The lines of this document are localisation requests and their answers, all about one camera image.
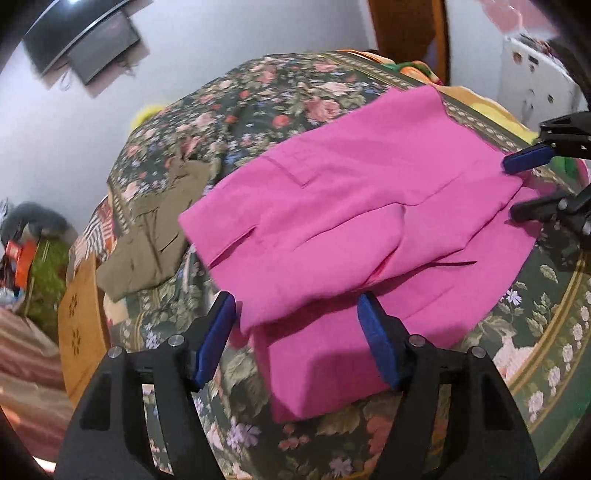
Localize yellow foam headboard arch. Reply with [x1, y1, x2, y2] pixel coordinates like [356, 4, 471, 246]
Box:
[130, 105, 163, 131]

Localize green fabric storage box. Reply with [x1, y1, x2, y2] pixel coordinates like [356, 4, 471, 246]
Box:
[24, 239, 69, 343]

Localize pink pants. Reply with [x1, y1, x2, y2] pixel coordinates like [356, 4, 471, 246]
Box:
[179, 86, 539, 423]

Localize striped blanket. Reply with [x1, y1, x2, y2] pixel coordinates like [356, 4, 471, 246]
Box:
[67, 196, 115, 281]

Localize pink striped curtain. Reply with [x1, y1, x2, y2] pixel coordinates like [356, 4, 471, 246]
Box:
[0, 309, 73, 462]

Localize olive green shorts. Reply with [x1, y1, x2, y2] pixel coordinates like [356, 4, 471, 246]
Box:
[96, 158, 211, 302]

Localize floral bedspread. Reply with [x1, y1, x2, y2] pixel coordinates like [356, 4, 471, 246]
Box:
[68, 50, 591, 480]

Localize wooden folding lap desk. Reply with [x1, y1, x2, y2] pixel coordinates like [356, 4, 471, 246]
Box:
[58, 254, 110, 406]

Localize wooden door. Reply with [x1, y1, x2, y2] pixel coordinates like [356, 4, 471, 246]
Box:
[368, 0, 451, 84]

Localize grey plush toy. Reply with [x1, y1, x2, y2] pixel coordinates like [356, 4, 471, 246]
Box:
[1, 202, 69, 246]

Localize wall-mounted black television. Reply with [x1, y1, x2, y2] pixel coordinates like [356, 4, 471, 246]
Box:
[23, 0, 129, 76]

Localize orange box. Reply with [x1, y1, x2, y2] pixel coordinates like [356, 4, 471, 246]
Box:
[5, 240, 37, 289]

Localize small wall monitor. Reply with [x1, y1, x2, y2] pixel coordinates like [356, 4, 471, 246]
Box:
[66, 10, 140, 85]

